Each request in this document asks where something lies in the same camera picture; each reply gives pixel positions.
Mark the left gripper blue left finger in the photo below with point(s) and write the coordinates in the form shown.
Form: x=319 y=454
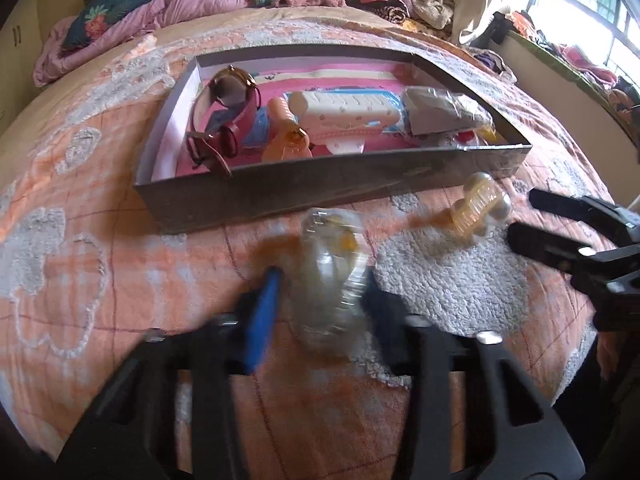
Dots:
x=258 y=312

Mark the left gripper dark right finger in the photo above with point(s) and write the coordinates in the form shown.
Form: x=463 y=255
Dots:
x=393 y=328

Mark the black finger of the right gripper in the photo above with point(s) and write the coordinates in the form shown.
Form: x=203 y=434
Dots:
x=550 y=252
x=580 y=207

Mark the clear bag with yellow item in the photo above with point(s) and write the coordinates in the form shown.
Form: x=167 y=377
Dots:
x=329 y=281

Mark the pearl hair clip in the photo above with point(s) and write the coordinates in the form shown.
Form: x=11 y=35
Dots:
x=484 y=206

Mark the yellow rings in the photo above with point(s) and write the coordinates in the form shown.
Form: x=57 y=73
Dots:
x=487 y=135

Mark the white wavy hair comb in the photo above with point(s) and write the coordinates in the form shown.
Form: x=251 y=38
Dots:
x=344 y=120

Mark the clear bag with jewelry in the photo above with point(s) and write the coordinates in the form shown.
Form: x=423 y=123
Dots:
x=438 y=111

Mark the clothes on window sill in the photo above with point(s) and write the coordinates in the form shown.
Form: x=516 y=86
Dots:
x=615 y=94

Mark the red item in bag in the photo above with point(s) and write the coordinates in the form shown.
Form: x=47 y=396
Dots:
x=461 y=139

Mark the small blue box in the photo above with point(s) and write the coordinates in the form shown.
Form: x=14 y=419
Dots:
x=257 y=137

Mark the shallow grey cardboard box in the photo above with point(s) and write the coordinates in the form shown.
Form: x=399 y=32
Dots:
x=201 y=199

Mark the orange patterned quilt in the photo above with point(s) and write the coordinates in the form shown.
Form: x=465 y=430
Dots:
x=85 y=270

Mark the pink children's book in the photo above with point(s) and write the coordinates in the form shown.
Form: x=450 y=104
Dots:
x=173 y=159

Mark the bag of clothes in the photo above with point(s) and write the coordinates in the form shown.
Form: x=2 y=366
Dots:
x=495 y=63

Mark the window with grille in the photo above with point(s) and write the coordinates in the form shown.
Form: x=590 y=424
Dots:
x=606 y=31

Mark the pink blanket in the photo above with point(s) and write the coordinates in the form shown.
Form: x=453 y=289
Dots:
x=52 y=63

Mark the dark floral pillow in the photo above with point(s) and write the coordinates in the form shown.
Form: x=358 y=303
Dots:
x=95 y=19

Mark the cream wardrobe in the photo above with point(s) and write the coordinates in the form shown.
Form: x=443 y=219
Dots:
x=21 y=45

